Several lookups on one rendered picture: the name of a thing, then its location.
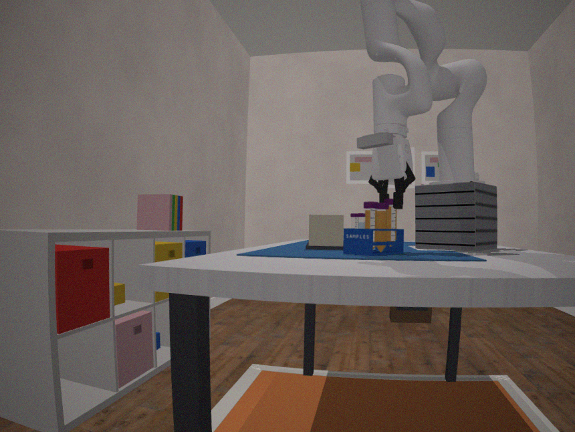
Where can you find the blue flat mat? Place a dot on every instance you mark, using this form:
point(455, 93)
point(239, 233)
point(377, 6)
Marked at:
point(298, 250)

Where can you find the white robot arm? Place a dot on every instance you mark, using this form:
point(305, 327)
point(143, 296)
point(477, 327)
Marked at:
point(394, 102)

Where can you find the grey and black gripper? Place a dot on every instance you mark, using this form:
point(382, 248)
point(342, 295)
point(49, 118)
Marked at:
point(392, 163)

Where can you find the blue tube rack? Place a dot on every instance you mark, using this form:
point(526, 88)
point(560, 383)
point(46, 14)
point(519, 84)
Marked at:
point(360, 242)

